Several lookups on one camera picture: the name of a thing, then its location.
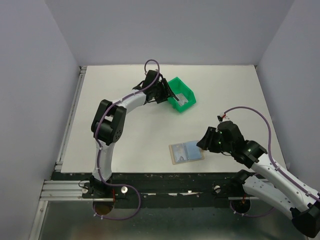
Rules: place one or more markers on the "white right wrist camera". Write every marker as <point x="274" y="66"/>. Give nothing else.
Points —
<point x="223" y="117"/>

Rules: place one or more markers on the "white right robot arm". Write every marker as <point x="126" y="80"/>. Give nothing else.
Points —
<point x="298" y="201"/>

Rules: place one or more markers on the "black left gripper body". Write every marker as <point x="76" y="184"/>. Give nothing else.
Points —
<point x="159" y="93"/>

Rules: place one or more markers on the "aluminium frame rail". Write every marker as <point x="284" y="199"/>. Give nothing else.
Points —
<point x="62" y="190"/>

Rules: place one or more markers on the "green plastic bin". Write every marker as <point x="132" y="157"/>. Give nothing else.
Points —
<point x="179" y="87"/>

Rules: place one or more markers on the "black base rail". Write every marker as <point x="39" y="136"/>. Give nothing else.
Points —
<point x="159" y="190"/>

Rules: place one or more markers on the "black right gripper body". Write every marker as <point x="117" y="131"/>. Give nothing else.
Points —
<point x="225" y="146"/>

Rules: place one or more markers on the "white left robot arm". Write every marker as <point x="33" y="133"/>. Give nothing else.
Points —
<point x="109" y="120"/>

